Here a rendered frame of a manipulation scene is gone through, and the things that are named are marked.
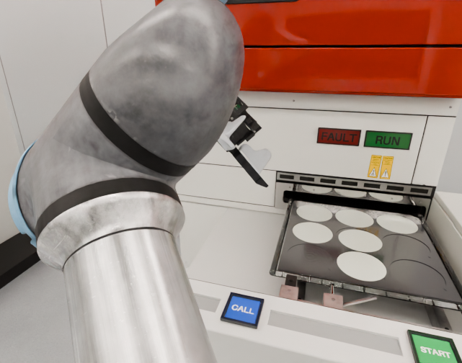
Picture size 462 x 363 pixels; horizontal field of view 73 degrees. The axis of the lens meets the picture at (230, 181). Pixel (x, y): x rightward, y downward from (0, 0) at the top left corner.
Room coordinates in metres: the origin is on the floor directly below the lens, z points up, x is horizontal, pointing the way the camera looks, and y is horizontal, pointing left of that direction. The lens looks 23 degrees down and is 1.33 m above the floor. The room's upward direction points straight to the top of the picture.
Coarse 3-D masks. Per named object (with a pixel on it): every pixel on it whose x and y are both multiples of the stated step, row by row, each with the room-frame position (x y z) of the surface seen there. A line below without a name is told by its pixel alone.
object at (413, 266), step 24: (408, 216) 0.76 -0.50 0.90; (288, 240) 0.65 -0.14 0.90; (336, 240) 0.65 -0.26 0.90; (384, 240) 0.65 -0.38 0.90; (408, 240) 0.65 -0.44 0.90; (288, 264) 0.55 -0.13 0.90; (312, 264) 0.55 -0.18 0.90; (336, 264) 0.55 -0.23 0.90; (384, 264) 0.55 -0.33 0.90; (408, 264) 0.55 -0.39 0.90; (432, 264) 0.55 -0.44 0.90; (384, 288) 0.48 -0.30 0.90; (408, 288) 0.48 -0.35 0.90; (432, 288) 0.48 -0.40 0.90
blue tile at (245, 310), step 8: (232, 304) 0.37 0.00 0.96; (240, 304) 0.37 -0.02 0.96; (248, 304) 0.37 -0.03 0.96; (256, 304) 0.37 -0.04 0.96; (232, 312) 0.36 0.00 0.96; (240, 312) 0.36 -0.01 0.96; (248, 312) 0.36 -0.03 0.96; (256, 312) 0.36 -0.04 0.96; (240, 320) 0.34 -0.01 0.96; (248, 320) 0.34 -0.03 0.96
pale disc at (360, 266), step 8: (344, 256) 0.58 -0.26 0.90; (352, 256) 0.58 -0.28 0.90; (360, 256) 0.58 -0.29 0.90; (368, 256) 0.58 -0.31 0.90; (344, 264) 0.55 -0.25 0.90; (352, 264) 0.55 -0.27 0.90; (360, 264) 0.55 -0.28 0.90; (368, 264) 0.55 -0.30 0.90; (376, 264) 0.55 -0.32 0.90; (352, 272) 0.53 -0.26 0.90; (360, 272) 0.53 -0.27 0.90; (368, 272) 0.53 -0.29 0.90; (376, 272) 0.53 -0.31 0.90; (384, 272) 0.53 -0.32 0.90; (368, 280) 0.50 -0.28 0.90; (376, 280) 0.50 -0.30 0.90
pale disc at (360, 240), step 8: (344, 232) 0.68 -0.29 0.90; (352, 232) 0.68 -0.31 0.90; (360, 232) 0.68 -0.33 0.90; (344, 240) 0.65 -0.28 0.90; (352, 240) 0.64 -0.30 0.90; (360, 240) 0.64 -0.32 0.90; (368, 240) 0.64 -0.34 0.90; (376, 240) 0.64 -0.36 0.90; (352, 248) 0.61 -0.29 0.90; (360, 248) 0.61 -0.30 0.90; (368, 248) 0.61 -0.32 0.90; (376, 248) 0.61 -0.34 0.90
